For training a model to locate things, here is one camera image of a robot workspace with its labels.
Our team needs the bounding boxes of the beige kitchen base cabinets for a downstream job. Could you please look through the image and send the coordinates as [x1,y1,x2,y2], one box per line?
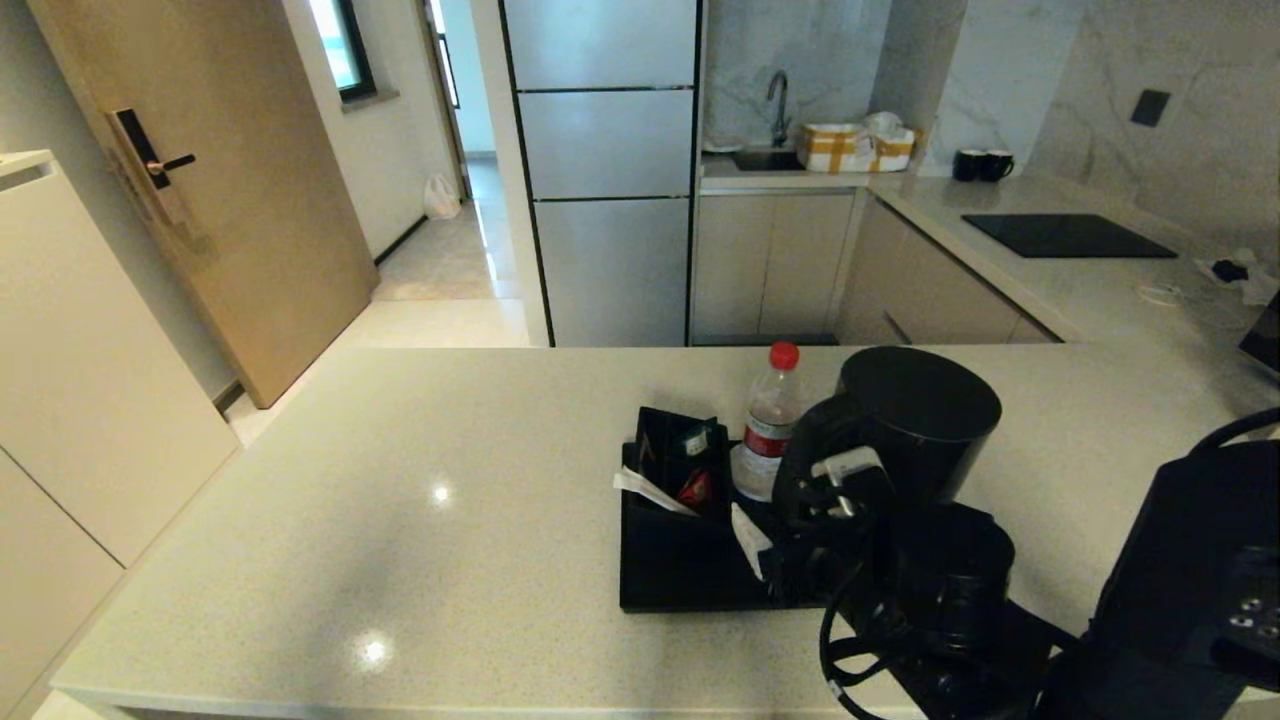
[690,188,1061,347]

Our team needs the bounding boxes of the light wooden door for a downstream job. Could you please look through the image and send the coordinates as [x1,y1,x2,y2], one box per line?
[27,0,379,409]

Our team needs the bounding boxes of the dark-framed window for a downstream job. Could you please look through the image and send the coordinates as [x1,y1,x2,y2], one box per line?
[305,0,378,105]

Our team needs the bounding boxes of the silver refrigerator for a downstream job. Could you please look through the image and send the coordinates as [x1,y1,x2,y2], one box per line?
[497,0,701,348]

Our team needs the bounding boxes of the black electronic door lock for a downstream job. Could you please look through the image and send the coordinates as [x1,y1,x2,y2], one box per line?
[107,108,198,226]

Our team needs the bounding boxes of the white plastic bag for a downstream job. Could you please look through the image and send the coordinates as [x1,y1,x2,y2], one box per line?
[423,174,463,221]

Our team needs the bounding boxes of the white crumpled cloth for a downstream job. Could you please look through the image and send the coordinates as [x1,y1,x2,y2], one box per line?
[1197,247,1280,305]

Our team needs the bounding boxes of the black rectangular serving tray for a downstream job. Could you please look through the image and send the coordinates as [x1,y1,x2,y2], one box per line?
[618,440,831,614]

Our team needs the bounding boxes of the yellow white basket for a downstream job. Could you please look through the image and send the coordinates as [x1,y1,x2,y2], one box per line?
[796,123,916,174]

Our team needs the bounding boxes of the cream tall cabinet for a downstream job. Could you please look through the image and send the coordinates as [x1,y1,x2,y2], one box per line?
[0,150,243,720]

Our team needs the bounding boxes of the black induction cooktop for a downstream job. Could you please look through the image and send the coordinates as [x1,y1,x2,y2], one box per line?
[960,213,1179,259]

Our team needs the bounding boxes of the black sachet holder box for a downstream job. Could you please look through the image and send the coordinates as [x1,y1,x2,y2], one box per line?
[622,440,741,559]

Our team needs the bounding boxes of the red-capped clear water bottle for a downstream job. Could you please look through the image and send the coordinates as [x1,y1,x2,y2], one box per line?
[732,342,804,503]

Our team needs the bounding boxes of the green snack packet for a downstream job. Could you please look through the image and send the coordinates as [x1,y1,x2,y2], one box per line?
[674,418,721,459]

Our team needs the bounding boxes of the white wrapped stirrer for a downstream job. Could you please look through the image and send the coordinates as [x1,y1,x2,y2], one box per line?
[612,466,698,517]

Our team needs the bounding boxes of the black electric kettle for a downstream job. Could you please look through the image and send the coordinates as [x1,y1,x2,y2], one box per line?
[772,346,1004,561]

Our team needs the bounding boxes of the dark kitchen faucet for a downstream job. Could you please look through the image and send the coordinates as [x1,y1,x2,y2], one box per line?
[765,70,793,149]

